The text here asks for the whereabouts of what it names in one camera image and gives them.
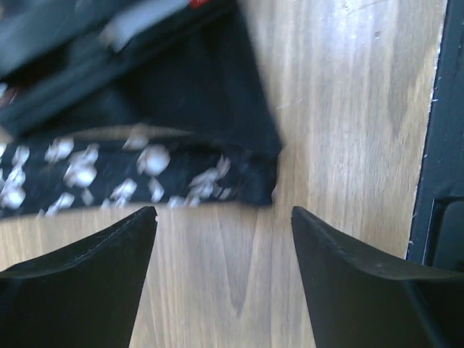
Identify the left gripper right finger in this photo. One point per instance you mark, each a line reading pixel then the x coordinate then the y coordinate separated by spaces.
pixel 360 296

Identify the black floral tie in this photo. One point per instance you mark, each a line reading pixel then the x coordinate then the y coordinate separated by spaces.
pixel 198 131

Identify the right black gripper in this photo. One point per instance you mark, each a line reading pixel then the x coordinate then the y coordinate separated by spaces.
pixel 42 39

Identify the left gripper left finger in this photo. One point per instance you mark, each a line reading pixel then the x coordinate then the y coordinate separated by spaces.
pixel 85 294

